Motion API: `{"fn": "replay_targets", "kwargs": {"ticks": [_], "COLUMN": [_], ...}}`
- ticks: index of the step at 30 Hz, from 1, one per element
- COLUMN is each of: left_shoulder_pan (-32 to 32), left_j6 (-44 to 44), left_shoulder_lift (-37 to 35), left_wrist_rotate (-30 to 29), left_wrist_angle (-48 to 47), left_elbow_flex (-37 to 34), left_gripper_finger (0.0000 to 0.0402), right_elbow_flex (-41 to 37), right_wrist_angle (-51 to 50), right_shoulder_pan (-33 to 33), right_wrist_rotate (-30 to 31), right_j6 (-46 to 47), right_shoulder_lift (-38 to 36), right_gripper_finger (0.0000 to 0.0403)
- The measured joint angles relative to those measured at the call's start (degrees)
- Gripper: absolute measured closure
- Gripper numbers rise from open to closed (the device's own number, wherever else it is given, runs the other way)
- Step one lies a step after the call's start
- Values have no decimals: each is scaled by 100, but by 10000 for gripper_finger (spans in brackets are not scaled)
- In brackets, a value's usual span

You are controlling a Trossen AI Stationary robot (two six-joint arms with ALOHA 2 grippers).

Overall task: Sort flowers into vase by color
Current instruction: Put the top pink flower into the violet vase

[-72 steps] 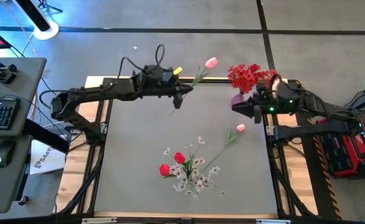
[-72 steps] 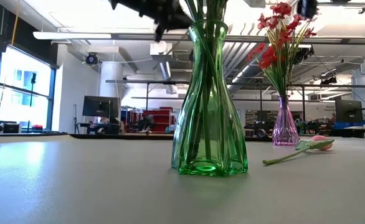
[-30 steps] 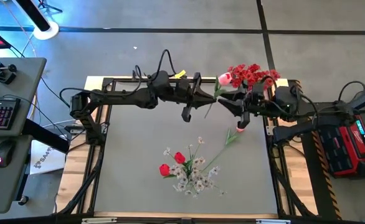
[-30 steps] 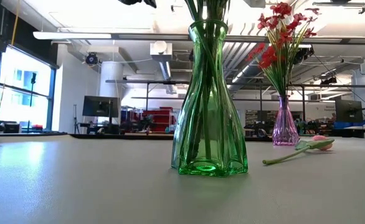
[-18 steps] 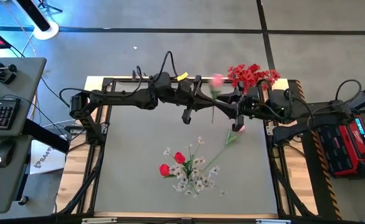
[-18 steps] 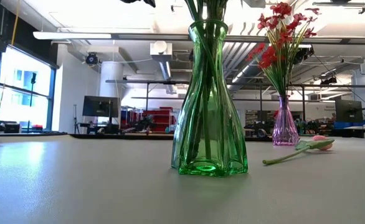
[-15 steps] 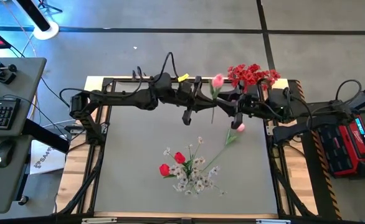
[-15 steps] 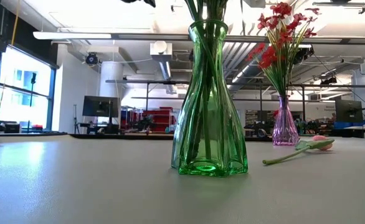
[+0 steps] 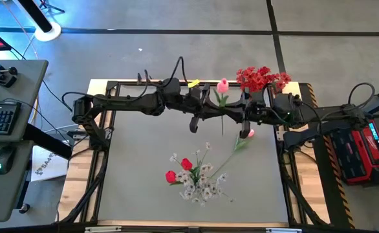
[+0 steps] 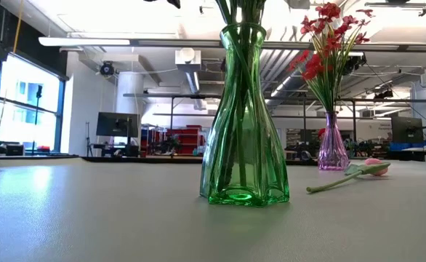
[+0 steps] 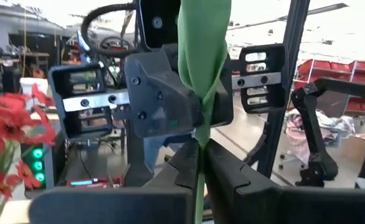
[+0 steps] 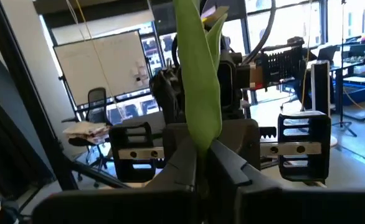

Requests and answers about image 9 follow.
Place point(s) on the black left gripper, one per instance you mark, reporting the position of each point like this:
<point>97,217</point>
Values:
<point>191,100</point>

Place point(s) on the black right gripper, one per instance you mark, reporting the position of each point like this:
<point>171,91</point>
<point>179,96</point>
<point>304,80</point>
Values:
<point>260,108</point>

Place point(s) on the red blossom flower bunch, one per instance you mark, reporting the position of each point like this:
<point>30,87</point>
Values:
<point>257,79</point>

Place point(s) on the white blossom flower bunch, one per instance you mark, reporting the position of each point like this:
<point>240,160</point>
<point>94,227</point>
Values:
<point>206,168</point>

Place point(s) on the green glass vase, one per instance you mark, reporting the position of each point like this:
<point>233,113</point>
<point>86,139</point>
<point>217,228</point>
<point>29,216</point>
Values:
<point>196,179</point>

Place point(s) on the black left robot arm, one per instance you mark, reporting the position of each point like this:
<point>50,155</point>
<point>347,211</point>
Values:
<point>125,103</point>

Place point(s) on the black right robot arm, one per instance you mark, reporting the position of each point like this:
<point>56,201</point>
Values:
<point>322,113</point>

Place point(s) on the yellow tape tag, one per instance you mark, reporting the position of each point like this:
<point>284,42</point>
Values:
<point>193,83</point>

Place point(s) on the red and black power station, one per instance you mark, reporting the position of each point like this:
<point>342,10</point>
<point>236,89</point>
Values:
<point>361,152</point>

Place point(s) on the yellow black hazard tape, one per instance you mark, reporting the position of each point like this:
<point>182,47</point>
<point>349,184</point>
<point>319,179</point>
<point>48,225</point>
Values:
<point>340,194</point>

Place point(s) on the light wooden platform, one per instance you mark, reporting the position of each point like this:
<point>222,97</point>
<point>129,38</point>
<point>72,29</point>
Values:
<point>76,174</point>

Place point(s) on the black desk support bar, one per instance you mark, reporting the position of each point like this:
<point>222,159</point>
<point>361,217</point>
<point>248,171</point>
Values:
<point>47,140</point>

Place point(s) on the white printed paper sheet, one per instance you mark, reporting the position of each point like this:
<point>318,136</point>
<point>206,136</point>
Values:
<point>47,165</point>

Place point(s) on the white pole round base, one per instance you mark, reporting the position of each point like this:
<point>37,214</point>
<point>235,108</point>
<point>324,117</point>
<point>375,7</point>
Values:
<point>48,32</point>

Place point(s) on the black floor tripod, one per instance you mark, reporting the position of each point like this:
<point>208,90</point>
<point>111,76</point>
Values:
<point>44,4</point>

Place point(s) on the black computer mouse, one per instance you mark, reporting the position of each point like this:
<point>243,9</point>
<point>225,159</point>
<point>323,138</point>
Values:
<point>5,158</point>

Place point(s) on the black desk knob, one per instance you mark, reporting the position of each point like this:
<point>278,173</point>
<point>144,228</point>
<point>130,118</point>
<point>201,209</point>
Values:
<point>24,208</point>

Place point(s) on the grey desk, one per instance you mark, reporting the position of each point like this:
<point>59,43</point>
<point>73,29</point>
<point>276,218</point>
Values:
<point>2,194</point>

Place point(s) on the black rail clamp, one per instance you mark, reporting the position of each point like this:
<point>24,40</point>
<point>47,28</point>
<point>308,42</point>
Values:
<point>139,78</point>

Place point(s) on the silver metal bracket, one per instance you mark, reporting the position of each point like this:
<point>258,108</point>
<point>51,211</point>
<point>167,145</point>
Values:
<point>102,229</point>
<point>283,230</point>

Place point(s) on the black desk clamp mount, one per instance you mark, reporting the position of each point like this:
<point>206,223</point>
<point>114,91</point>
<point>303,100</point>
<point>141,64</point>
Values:
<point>0,76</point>

